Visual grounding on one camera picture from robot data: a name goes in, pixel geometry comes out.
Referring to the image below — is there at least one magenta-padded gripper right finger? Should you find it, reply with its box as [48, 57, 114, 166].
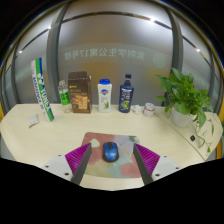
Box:
[132, 143, 183, 186]

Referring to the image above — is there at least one blue computer mouse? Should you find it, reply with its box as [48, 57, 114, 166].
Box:
[102, 141, 120, 163]

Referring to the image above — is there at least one green-labelled clear water bottle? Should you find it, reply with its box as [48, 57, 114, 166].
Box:
[58, 79, 73, 114]

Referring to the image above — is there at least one white green shuttlecock tube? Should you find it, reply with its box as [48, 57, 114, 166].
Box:
[30, 57, 56, 123]

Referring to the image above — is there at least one floral pastel mouse pad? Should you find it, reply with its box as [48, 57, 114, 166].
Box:
[80, 131, 142, 179]

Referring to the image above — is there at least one white blue-capped lotion bottle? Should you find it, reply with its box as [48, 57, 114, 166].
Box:
[97, 78, 113, 114]

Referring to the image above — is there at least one brown cardboard carton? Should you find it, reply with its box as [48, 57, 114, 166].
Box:
[67, 70, 93, 115]

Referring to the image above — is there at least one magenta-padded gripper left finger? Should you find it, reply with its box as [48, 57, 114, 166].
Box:
[41, 142, 93, 186]

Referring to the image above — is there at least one small white packet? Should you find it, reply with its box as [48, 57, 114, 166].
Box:
[26, 114, 41, 128]

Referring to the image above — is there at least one dark blue pump shampoo bottle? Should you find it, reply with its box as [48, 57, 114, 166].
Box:
[118, 73, 135, 114]

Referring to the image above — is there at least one white jar with red band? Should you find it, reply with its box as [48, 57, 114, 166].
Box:
[142, 102, 157, 118]

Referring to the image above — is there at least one green pothos plant white pot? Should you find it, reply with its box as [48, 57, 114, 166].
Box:
[155, 67, 216, 154]

